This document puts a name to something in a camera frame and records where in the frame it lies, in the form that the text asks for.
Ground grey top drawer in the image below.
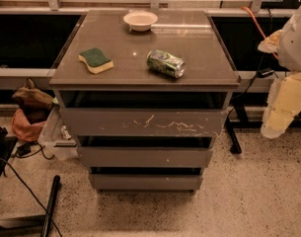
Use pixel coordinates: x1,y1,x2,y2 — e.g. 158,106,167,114
60,108,227,137

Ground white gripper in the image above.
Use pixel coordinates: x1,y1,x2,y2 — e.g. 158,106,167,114
258,6,301,138

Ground green soda can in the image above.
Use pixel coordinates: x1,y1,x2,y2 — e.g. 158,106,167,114
146,49,186,79

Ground black table frame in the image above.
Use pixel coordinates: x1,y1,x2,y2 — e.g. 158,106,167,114
225,101,301,154

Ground grey drawer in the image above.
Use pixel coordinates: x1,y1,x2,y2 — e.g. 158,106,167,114
60,108,227,137
89,174,202,191
77,147,212,168

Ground black floor charger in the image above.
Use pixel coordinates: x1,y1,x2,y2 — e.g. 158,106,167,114
15,143,31,157

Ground green yellow sponge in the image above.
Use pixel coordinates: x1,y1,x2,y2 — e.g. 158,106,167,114
79,47,113,74

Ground black floor cable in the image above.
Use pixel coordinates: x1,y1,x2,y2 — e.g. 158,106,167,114
0,155,63,237

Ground black power adapter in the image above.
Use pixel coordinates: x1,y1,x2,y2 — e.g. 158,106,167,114
257,68,274,78

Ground grey drawer cabinet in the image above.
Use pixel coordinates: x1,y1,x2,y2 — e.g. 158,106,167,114
48,9,242,196

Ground orange cloth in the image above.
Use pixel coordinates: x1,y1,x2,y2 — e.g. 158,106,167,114
11,109,45,142

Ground orange cable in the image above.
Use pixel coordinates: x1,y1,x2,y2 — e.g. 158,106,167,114
241,5,279,60

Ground white paper bowl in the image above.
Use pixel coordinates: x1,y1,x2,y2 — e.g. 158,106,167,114
123,11,158,32

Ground brown cloth bag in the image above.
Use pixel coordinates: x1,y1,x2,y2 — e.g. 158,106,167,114
12,78,53,110

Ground grey bottom drawer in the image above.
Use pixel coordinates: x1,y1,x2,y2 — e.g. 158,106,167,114
89,174,202,191

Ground black stand leg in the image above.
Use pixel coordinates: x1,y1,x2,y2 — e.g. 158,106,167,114
0,175,61,237

